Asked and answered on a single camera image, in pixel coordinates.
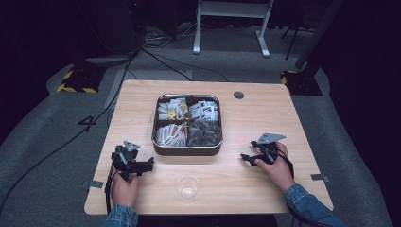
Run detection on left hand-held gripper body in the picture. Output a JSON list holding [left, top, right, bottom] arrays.
[[112, 140, 141, 182]]

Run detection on pile of white sachets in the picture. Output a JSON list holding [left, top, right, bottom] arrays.
[[188, 100, 219, 121]]

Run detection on person's right hand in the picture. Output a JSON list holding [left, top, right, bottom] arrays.
[[253, 142, 296, 193]]

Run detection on dark slanted stand post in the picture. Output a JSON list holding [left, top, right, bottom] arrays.
[[294, 0, 347, 71]]

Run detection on person's left hand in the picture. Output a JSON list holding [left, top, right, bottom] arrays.
[[111, 172, 140, 208]]

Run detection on left hand-held gripper cable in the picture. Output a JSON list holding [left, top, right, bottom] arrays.
[[104, 164, 116, 216]]

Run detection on pile of yellow-tagged tea bags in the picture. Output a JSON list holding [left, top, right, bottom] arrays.
[[157, 97, 189, 121]]

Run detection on hand-held gripper cable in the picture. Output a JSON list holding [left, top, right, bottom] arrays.
[[273, 147, 320, 227], [104, 164, 116, 216]]

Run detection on pile of paper-wrapped sticks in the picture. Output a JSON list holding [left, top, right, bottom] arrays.
[[155, 122, 187, 147]]

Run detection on black tripod legs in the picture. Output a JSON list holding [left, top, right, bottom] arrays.
[[281, 26, 317, 61]]

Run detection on bundle of floor cables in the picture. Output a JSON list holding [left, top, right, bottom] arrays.
[[143, 22, 202, 49]]

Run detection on brown divided storage box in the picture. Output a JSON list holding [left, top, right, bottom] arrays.
[[150, 93, 224, 157]]

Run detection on right hand-held gripper cable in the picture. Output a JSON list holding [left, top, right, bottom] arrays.
[[273, 147, 320, 227]]

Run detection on yellow-black striped stand base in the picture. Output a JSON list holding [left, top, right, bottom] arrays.
[[56, 65, 107, 94], [280, 69, 323, 96]]

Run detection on clear plastic cup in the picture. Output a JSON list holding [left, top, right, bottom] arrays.
[[175, 174, 201, 203]]

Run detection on pile of dark clear packets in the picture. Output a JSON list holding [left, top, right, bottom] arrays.
[[187, 122, 221, 147]]

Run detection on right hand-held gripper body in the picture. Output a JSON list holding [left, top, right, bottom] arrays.
[[251, 132, 288, 165]]

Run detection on white desk frame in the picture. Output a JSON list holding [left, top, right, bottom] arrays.
[[192, 0, 274, 59]]

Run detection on grey tape piece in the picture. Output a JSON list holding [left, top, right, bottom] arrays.
[[82, 180, 105, 189], [310, 173, 331, 183]]

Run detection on long black floor cable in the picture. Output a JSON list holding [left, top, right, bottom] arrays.
[[0, 51, 138, 212]]

